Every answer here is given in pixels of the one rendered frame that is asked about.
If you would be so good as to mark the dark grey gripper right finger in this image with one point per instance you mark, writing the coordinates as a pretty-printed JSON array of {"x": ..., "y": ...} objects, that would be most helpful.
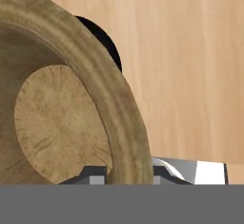
[{"x": 163, "y": 175}]

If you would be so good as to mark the white and grey box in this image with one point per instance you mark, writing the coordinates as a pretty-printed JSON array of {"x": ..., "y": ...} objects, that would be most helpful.
[{"x": 208, "y": 172}]

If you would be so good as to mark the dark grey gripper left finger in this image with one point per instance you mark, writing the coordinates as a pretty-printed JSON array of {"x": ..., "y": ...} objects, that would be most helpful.
[{"x": 92, "y": 174}]

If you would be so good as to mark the large brown wooden bowl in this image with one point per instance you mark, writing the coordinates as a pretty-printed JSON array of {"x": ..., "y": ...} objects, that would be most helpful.
[{"x": 95, "y": 85}]

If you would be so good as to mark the small black bowl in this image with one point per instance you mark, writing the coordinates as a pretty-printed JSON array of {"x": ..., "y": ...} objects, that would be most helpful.
[{"x": 108, "y": 45}]

